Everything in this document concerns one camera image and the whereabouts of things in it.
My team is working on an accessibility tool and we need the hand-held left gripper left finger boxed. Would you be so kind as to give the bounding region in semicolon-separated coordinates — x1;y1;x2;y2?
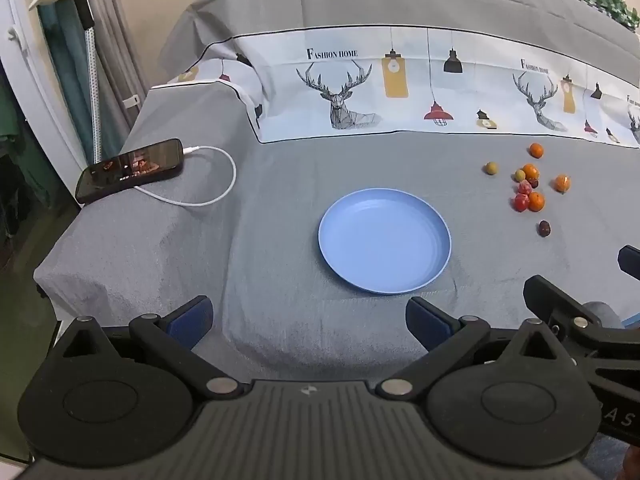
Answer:
50;296;245;402

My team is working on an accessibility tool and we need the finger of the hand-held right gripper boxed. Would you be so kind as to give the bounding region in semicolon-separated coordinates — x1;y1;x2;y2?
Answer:
618;245;640;281
523;275;640;357

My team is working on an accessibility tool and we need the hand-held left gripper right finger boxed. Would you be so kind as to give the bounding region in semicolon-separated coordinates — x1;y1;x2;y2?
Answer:
375;296;576;403

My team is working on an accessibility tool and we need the blue plate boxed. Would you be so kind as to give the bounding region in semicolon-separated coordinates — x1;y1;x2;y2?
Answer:
318;188;452;295

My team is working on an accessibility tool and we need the grey bed sheet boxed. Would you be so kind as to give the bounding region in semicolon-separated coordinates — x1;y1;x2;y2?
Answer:
32;0;640;396

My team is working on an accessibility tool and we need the black smartphone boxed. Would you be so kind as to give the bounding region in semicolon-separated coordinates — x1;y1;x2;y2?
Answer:
75;138;185;205

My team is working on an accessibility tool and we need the printed blanket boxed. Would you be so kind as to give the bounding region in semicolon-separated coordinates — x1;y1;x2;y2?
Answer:
150;25;640;149

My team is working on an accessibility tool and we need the teal hanging cloth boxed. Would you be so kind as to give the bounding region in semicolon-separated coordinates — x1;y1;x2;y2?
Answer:
27;0;96;161

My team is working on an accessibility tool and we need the white charging cable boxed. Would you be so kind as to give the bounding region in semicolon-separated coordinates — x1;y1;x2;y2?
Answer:
134;145;237;207

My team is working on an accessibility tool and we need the white door frame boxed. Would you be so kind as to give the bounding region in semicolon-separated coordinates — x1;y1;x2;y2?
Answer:
0;0;88;176

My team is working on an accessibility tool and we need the black handled pole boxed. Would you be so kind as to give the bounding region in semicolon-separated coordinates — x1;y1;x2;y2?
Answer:
40;0;101;161

